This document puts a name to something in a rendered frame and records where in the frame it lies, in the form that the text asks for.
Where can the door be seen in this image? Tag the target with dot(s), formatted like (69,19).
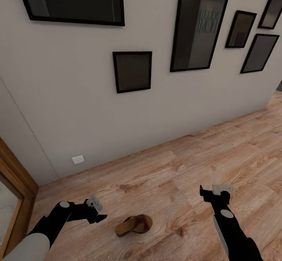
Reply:
(18,193)

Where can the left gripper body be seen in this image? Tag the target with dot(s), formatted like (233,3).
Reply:
(88,212)

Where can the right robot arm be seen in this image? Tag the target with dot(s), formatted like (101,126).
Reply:
(237,246)

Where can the wall socket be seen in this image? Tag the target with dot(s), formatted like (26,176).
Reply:
(78,159)

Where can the sandal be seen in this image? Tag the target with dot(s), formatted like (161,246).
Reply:
(139,224)

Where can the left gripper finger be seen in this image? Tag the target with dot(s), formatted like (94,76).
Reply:
(100,217)

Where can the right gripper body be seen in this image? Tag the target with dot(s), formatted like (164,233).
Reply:
(208,196)

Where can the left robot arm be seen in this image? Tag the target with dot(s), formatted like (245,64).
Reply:
(35,246)

